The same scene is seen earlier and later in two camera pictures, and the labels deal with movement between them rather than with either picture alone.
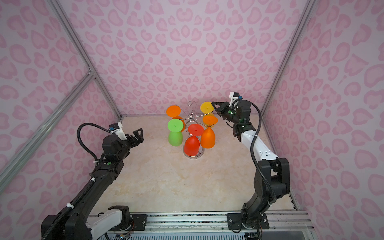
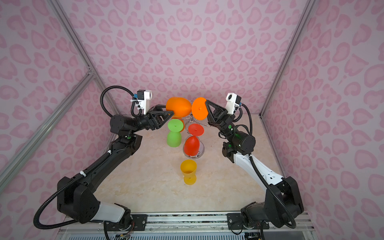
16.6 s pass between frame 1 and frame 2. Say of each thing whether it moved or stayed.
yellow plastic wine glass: moved
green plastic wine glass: stayed
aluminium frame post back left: stayed
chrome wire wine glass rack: stayed
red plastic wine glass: stayed
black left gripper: moved
